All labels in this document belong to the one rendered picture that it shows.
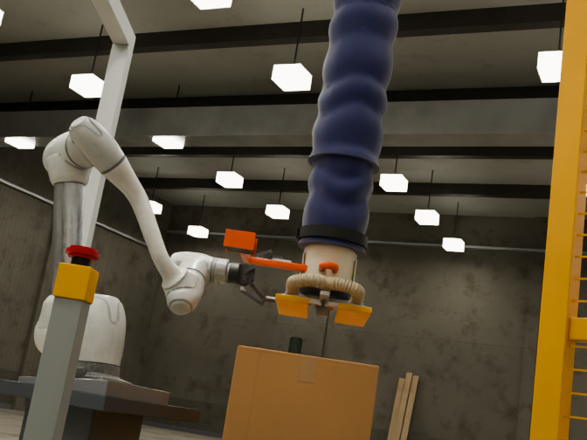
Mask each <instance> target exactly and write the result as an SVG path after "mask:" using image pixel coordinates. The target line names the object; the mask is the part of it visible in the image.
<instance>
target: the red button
mask: <svg viewBox="0 0 587 440"><path fill-rule="evenodd" d="M66 254H68V257H69V258H71V259H72V261H71V264H74V265H84V266H90V264H91V262H96V260H99V259H100V254H99V253H98V251H97V250H95V249H93V248H90V247H86V246H81V245H70V247H66Z"/></svg>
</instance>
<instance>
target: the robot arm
mask: <svg viewBox="0 0 587 440"><path fill-rule="evenodd" d="M43 163H44V166H45V169H46V170H47V172H48V175H49V177H50V181H51V183H52V185H53V186H54V199H53V233H52V293H53V289H54V285H55V281H56V277H57V273H58V268H59V263H61V262H62V263H68V264H70V263H71V261H72V259H71V258H69V257H68V254H66V247H70V245H81V246H84V207H85V186H86V185H87V184H88V182H89V179H90V175H91V173H92V170H93V167H95V168H96V169H97V170H98V171H99V172H100V173H101V174H102V175H103V176H105V177H106V178H107V179H108V180H109V181H110V182H111V183H112V184H113V185H114V186H115V187H117V188H118V189H119V190H120V191H121V192H122V193H123V194H124V195H125V197H126V198H127V199H128V200H129V202H130V204H131V206H132V208H133V210H134V212H135V215H136V218H137V221H138V224H139V225H140V228H141V231H142V235H143V237H144V239H145V242H146V245H147V246H148V251H149V253H150V256H151V257H152V260H153V262H154V264H155V267H156V269H157V270H158V271H159V273H160V274H161V276H162V288H163V290H164V292H165V296H166V299H167V305H168V307H169V309H170V311H171V312H172V313H174V314H177V315H185V314H187V313H190V312H192V311H193V310H194V309H195V308H196V307H197V305H198V303H199V301H200V299H201V298H202V296H203V292H204V285H205V284H206V283H207V282H209V283H216V284H224V285H225V284H226V282H228V283H229V284H235V285H241V287H240V290H239V291H238V292H239V293H240V294H242V295H245V296H246V297H248V298H249V299H251V300H252V301H254V302H255V303H256V304H258V305H259V306H263V305H264V304H265V303H266V302H268V303H275V297H270V296H266V297H264V296H263V295H262V294H261V292H260V291H259V290H258V289H257V288H256V287H255V285H254V284H253V283H252V282H253V281H254V275H255V271H254V270H256V269H257V268H259V267H260V266H261V265H252V266H250V265H249V264H247V263H244V264H239V263H233V262H231V263H230V261H229V260H228V259H222V258H213V257H210V256H208V255H205V254H202V253H197V252H188V251H186V252H177V253H174V254H172V256H171V257H169V255H168V253H167V251H166V249H165V246H164V243H163V241H162V236H161V233H160V231H159V228H158V225H157V222H156V219H155V214H154V211H153V209H152V207H151V204H150V201H149V199H148V196H147V194H146V192H145V190H144V188H143V187H142V185H141V183H140V182H139V180H138V178H137V176H136V175H135V172H134V171H133V169H132V168H131V166H130V164H129V162H128V159H127V157H126V156H125V155H124V153H123V152H122V150H121V148H120V146H119V144H118V143H117V142H116V140H115V139H114V138H113V136H112V135H111V134H110V133H109V132H108V131H107V130H106V129H105V128H104V127H103V126H102V125H101V124H100V123H99V122H97V121H96V120H94V119H92V118H90V117H86V116H82V117H79V118H78V119H77V120H75V121H74V122H73V123H72V124H71V126H70V127H69V132H67V133H64V134H62V135H60V136H58V137H56V138H55V139H53V140H52V141H51V142H50V143H49V144H48V145H47V146H46V148H45V151H44V153H43ZM267 255H269V256H268V257H266V259H271V260H278V261H284V262H290V263H292V261H290V260H284V259H282V257H281V256H274V255H273V253H272V250H268V251H262V252H260V253H257V254H255V256H250V257H255V258H261V257H264V256H267ZM247 285H249V286H250V287H251V288H252V289H253V290H254V291H255V292H256V293H257V295H258V296H259V297H260V298H261V299H262V301H259V300H258V299H256V298H255V297H253V296H252V295H251V294H250V293H248V292H246V291H245V288H244V287H245V286H247ZM53 300H54V296H53V295H50V296H48V297H47V299H46V300H45V301H44V302H43V306H42V310H41V314H40V316H39V320H38V323H37V325H36V326H35V330H34V341H35V344H36V347H37V348H38V350H39V351H40V352H41V353H42V351H43V346H44V343H45V336H46V331H47V327H48V323H49V319H50V315H51V311H52V304H53ZM125 334H126V315H125V311H124V308H123V305H122V303H121V302H120V301H119V300H118V299H117V298H116V297H112V296H107V295H103V294H96V293H95V294H94V299H93V304H92V305H90V308H89V313H88V316H87V321H86V328H85V332H84V337H83V341H82V345H81V349H80V354H79V361H78V366H77V370H76V374H75V379H95V380H110V381H115V382H122V383H126V384H131V383H130V382H126V381H123V380H122V379H120V377H119V376H120V365H121V357H122V353H123V348H124V342H125ZM131 385H132V384H131Z"/></svg>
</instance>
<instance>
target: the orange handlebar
mask: <svg viewBox="0 0 587 440"><path fill-rule="evenodd" d="M240 255H241V258H242V260H243V262H244V263H247V264H250V265H262V266H267V267H273V268H280V269H286V270H291V271H297V272H306V271H307V265H302V264H296V263H290V262H284V261H278V260H271V259H265V258H255V257H250V255H245V254H240ZM326 269H329V270H331V272H332V273H334V274H336V273H337V272H338V270H339V266H338V264H336V263H332V262H320V263H319V271H320V272H324V271H325V270H326Z"/></svg>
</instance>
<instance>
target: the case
mask: <svg viewBox="0 0 587 440"><path fill-rule="evenodd" d="M378 371H379V367H378V366H374V365H369V364H362V363H356V362H351V361H339V360H333V359H328V358H321V357H315V356H310V355H304V354H292V353H287V352H281V351H274V350H269V349H263V348H256V347H246V346H238V349H237V354H236V360H235V365H234V370H233V376H232V381H231V391H230V396H229V401H228V406H227V411H226V417H225V422H224V432H223V437H222V440H370V433H371V426H372V419H373V412H374V406H375V399H376V385H377V378H378Z"/></svg>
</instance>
